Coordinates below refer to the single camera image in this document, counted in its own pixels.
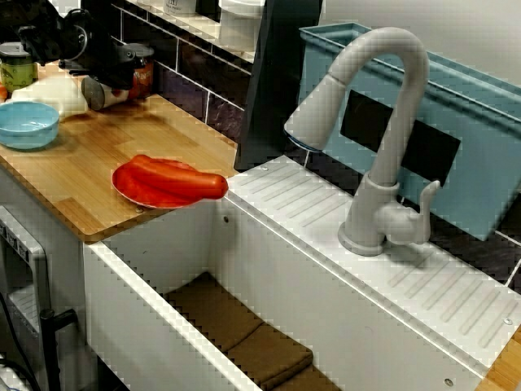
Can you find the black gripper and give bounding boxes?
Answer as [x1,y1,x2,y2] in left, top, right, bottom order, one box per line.
[81,43,138,90]

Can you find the tomato soup can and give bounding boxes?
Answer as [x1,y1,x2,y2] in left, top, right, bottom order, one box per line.
[80,75,142,111]

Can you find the white toy detergent bottle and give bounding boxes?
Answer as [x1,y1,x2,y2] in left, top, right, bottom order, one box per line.
[11,76,90,120]

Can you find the light blue bowl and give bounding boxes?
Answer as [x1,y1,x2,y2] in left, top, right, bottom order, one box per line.
[0,100,61,151]

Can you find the red round plate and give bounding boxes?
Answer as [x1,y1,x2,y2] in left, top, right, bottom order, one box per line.
[112,156,208,211]

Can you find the red toy sausage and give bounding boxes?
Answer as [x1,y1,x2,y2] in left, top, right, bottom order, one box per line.
[121,153,229,201]

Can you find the brown beans can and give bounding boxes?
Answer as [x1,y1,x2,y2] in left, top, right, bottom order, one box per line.
[121,43,156,101]

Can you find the white jar with print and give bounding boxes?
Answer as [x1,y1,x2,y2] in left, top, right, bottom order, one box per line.
[164,0,197,17]

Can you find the green peas can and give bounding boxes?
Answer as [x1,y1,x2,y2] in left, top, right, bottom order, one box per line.
[0,42,40,93]

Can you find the wooden countertop board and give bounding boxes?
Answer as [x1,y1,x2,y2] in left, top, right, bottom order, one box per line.
[0,55,241,244]
[484,325,521,391]

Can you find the white lidded plastic jar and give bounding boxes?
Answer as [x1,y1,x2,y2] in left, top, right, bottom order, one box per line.
[218,0,266,46]

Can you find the black upright panel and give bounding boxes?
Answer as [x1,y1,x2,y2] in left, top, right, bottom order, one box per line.
[234,0,326,172]

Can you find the grey toy oven front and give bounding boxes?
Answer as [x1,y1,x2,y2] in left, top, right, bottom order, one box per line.
[0,205,52,391]

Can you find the white toy sink unit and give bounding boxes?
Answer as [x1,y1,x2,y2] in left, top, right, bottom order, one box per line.
[83,154,521,391]

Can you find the brown folded cloth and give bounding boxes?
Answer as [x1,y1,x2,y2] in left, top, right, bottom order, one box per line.
[164,271,343,391]

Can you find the grey toy faucet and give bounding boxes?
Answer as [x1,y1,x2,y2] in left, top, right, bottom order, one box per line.
[283,26,443,257]

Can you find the blue dish rack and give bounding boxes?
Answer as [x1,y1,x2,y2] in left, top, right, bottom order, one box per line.
[299,22,521,242]

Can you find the black cabinet handle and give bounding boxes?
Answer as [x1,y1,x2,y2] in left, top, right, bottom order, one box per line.
[38,308,78,391]

